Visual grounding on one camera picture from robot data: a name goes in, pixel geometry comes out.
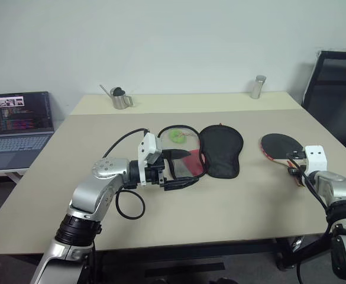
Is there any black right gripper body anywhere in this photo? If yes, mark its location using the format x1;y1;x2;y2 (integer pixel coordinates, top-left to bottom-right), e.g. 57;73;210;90
287;149;308;174

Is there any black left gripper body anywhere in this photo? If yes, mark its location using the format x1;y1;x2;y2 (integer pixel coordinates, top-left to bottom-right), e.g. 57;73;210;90
145;159;169;191

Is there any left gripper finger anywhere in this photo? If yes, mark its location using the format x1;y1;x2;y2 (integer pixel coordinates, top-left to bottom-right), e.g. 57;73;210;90
163;176;199;192
162;149;192;162

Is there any table tennis paddle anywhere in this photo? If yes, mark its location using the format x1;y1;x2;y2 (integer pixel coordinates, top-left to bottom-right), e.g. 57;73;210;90
259;133;307;189

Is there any black red paddle case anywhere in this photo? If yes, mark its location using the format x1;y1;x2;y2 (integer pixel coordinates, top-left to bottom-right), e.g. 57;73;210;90
157;123;244;180

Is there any green round zipper tag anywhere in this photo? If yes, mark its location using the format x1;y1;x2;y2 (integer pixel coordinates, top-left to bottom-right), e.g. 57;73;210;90
169;130;189;144

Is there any black mesh office chair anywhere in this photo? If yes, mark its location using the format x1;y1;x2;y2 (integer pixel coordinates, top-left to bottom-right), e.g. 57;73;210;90
301;50;346;162

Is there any steel watering can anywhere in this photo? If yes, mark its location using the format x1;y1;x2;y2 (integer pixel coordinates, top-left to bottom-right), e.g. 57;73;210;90
99;84;135;110

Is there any steel tumbler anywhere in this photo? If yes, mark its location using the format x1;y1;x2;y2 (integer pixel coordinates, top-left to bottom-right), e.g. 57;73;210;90
249;75;267;99

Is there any open grey laptop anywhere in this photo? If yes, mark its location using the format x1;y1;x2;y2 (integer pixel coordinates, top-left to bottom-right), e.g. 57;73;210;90
0;91;56;172

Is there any white side table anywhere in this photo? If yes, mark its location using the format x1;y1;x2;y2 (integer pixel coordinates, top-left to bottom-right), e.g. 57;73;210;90
0;167;29;185

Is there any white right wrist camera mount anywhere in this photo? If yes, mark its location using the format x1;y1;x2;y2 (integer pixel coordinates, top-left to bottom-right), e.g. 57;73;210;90
304;145;328;176

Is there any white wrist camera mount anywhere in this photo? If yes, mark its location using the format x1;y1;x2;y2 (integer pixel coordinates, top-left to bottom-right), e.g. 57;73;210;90
137;133;163;187
304;145;328;176

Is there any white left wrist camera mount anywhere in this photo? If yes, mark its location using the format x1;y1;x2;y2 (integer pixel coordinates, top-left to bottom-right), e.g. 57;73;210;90
137;133;163;187

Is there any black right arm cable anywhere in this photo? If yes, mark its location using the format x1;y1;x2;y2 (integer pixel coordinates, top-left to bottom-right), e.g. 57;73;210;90
287;158;339;237

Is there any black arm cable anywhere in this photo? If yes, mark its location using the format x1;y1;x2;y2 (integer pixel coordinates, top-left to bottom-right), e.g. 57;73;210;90
287;158;339;237
102;127;150;220

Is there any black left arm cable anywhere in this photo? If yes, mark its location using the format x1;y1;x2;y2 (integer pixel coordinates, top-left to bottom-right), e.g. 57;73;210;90
102;127;150;220

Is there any black table frame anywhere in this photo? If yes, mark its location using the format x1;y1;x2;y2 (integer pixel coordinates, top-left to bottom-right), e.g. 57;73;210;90
95;235;333;270

